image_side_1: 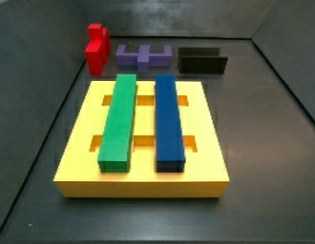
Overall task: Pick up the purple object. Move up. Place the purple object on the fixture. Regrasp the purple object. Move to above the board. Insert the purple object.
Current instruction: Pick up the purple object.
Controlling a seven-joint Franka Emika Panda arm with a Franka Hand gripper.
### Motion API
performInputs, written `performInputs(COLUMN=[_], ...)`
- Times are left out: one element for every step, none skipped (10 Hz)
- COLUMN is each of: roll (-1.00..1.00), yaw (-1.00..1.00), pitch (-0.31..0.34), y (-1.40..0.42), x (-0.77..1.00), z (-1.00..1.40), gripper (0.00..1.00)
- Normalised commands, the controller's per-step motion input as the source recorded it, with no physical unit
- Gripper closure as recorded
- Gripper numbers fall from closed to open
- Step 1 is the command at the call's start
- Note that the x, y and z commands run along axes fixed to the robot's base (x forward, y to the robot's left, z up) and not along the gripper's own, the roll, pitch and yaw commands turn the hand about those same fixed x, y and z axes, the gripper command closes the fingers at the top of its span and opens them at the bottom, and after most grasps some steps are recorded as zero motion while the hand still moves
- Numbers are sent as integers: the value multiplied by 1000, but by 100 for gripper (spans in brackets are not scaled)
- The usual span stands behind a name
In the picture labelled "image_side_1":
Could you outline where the purple comb-shaped block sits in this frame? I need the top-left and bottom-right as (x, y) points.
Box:
(116, 45), (171, 72)

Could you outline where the yellow slotted board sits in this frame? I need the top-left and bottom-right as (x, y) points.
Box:
(53, 81), (229, 198)

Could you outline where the black angled fixture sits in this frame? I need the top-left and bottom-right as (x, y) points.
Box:
(178, 47), (228, 74)

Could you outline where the blue long block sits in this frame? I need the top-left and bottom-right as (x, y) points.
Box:
(155, 74), (186, 173)

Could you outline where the green long block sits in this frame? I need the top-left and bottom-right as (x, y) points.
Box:
(98, 74), (136, 173)

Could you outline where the red comb-shaped block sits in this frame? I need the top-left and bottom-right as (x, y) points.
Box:
(85, 23), (111, 75)

